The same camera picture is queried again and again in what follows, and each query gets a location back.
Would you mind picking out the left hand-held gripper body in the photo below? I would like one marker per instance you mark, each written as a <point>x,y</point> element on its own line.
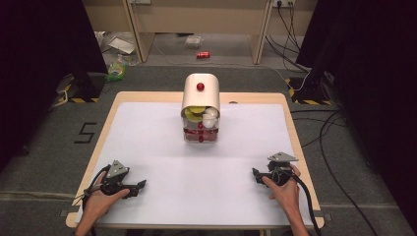
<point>113,170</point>

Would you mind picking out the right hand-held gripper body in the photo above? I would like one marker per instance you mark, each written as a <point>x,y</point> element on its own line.
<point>278,170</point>

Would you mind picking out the clear drawer with red knob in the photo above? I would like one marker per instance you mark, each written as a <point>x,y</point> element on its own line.
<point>200,135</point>

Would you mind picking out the cream cabinet with red knob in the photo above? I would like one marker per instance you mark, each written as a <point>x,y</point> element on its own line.
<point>200,95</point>

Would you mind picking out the person's right hand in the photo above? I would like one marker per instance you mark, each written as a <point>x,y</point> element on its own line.
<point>288,195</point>

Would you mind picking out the person's left hand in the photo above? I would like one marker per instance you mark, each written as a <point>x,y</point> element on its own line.
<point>98,203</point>

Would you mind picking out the white cup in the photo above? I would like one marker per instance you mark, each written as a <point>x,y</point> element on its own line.
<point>209,123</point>

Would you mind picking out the white bowl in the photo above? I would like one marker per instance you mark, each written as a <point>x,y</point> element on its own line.
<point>210,112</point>

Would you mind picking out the stand base with striped tape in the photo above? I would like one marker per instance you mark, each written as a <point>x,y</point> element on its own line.
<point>311,95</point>
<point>82,95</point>

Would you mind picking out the yellow bowl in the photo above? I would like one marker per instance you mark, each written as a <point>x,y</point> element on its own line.
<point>190,116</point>

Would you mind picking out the yellow plate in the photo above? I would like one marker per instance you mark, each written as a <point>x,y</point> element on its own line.
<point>196,109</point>

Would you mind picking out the green packet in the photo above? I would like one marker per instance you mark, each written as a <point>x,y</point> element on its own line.
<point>116,70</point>

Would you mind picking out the white paper sheet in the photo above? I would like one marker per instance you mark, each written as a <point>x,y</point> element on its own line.
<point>122,45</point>

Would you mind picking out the black curtain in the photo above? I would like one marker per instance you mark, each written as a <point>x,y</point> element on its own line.
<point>370,82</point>
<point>39,65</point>

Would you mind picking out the red can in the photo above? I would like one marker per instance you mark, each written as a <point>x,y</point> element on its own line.
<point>203,54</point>

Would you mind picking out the clear plastic bag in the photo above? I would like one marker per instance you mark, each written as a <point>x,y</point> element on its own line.
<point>193,41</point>

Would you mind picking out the beige desk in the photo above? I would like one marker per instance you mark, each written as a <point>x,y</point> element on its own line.
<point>196,16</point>

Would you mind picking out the white wall socket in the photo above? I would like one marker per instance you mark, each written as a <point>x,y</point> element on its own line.
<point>283,3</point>

